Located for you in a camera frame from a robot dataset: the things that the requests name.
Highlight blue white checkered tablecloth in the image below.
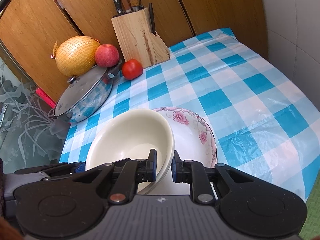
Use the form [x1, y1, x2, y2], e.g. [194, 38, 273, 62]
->
[60, 28, 319, 199]

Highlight deep plate pink flower rim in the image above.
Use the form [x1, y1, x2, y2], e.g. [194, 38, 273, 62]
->
[148, 107, 217, 196]

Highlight cream bowl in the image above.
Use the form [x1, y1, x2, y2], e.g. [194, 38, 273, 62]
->
[85, 108, 174, 194]
[135, 125, 175, 194]

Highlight red cutting board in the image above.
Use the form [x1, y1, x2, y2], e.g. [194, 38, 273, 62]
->
[36, 87, 56, 108]

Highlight red tomato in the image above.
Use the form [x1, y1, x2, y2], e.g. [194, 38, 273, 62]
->
[121, 59, 143, 80]

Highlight steel pan with lid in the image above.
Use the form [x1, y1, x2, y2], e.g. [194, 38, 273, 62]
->
[48, 60, 122, 124]

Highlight black scissors in block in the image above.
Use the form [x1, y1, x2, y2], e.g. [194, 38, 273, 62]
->
[148, 3, 157, 36]

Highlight wooden knife block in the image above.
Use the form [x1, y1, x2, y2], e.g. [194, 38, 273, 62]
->
[111, 8, 170, 68]

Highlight wooden cabinet doors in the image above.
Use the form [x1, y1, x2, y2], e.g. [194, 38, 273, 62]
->
[1, 0, 268, 100]

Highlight yellow netted pomelo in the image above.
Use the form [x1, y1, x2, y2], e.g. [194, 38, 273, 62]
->
[50, 36, 100, 77]

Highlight frosted glass door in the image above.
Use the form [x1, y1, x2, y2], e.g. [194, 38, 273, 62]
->
[0, 45, 69, 173]

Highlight red apple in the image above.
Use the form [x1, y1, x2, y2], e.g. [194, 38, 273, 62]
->
[94, 44, 120, 68]

